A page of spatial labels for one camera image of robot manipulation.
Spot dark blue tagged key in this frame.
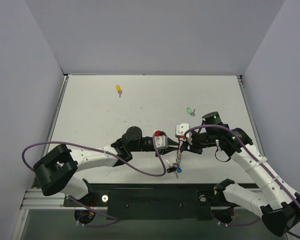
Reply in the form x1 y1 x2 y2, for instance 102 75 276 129
166 159 179 179

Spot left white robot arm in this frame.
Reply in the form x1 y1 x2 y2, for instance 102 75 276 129
33 126 178 206

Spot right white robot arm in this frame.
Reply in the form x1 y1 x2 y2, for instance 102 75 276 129
175 111 300 237

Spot green tagged key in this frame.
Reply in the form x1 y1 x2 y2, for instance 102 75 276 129
186 107 196 117

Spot yellow tagged key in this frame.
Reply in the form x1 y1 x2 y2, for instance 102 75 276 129
116 84 123 97

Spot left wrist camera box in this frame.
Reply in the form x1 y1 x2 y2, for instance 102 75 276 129
154 130 169 150

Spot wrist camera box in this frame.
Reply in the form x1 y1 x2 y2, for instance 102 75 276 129
154 130 169 150
175 123 192 145

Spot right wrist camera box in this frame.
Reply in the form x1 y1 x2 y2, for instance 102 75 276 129
175 123 192 145

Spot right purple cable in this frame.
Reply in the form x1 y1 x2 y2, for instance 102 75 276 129
183 124 300 240

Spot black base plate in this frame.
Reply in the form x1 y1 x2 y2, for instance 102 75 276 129
72 183 245 222

